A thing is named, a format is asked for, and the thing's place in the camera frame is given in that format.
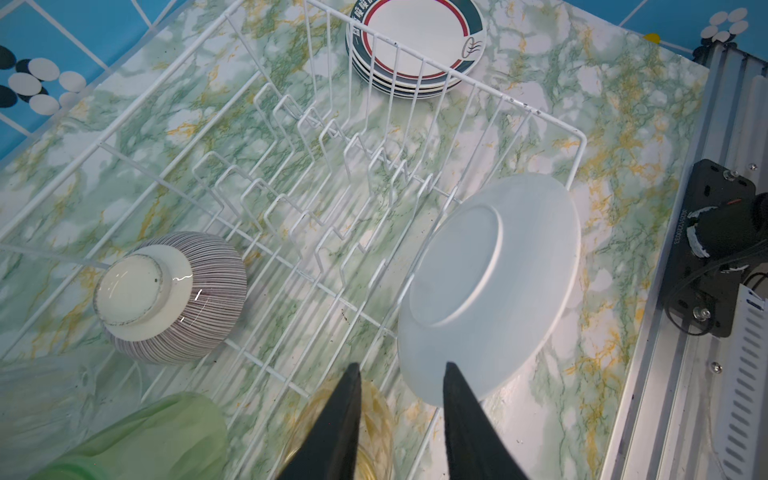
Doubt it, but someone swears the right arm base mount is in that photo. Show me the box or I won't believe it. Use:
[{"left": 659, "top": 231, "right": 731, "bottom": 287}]
[{"left": 660, "top": 159, "right": 767, "bottom": 338}]

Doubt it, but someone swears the aluminium front rail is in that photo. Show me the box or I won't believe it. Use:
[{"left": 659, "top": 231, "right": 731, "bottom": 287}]
[{"left": 602, "top": 41, "right": 767, "bottom": 479}]

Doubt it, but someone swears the clear glass tumbler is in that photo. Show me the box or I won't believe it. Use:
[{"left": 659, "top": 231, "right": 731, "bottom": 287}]
[{"left": 1, "top": 347, "right": 144, "bottom": 479}]

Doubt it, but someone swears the white plate green red rim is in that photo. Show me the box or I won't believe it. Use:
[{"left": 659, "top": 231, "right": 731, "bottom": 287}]
[{"left": 345, "top": 44, "right": 462, "bottom": 99}]

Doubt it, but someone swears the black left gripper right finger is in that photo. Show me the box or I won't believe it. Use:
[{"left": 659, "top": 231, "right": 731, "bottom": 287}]
[{"left": 443, "top": 362, "right": 527, "bottom": 479}]

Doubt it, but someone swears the yellow glass tumbler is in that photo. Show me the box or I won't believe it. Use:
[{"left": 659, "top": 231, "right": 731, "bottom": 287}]
[{"left": 278, "top": 375, "right": 394, "bottom": 479}]

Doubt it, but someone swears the white wire dish rack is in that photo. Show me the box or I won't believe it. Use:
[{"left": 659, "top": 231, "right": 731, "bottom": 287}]
[{"left": 1, "top": 1, "right": 587, "bottom": 479}]

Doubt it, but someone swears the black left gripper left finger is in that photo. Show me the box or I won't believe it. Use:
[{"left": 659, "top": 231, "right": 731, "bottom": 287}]
[{"left": 278, "top": 362, "right": 362, "bottom": 479}]

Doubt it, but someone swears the striped ceramic bowl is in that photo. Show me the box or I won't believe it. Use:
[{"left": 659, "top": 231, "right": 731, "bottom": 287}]
[{"left": 93, "top": 231, "right": 247, "bottom": 365}]

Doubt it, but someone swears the green glass tumbler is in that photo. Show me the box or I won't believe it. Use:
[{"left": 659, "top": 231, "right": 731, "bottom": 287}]
[{"left": 32, "top": 392, "right": 229, "bottom": 479}]

